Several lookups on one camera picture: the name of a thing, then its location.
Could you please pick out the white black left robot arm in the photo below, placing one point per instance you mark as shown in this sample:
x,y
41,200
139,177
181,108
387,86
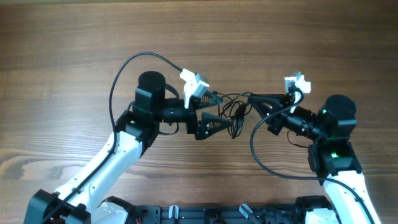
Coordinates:
x,y
82,199

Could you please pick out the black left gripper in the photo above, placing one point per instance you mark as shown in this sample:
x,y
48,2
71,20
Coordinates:
x,y
191,118

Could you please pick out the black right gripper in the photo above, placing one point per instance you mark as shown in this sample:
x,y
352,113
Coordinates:
x,y
277,101

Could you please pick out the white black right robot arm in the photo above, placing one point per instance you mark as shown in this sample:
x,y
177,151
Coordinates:
x,y
330,155

